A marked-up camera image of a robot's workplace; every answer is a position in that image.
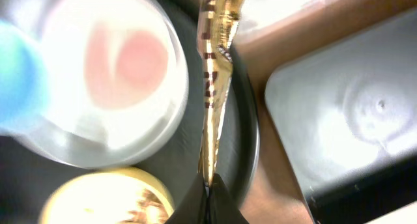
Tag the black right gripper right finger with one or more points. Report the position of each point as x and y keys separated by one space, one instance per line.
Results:
x=221 y=208

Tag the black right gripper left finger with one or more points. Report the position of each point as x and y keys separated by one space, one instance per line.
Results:
x=192 y=209

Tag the food scraps pile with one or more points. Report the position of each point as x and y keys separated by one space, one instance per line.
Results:
x=150 y=209

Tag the yellow bowl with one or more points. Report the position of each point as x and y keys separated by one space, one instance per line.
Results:
x=101 y=197

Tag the pink plastic cup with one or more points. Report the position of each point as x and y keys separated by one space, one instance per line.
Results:
x=117 y=72

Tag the gold snack wrapper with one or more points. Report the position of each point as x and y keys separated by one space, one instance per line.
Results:
x=217 y=26

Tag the clear plastic waste bin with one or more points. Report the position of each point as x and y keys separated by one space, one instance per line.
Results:
x=260 y=17

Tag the black rectangular tray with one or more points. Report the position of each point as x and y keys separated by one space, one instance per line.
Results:
x=346 y=117

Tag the round black tray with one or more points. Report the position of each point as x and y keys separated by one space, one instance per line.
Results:
x=28 y=179

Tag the blue plastic cup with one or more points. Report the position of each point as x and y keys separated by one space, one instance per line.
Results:
x=24 y=88

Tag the grey-white round plate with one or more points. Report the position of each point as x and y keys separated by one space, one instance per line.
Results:
x=45 y=138

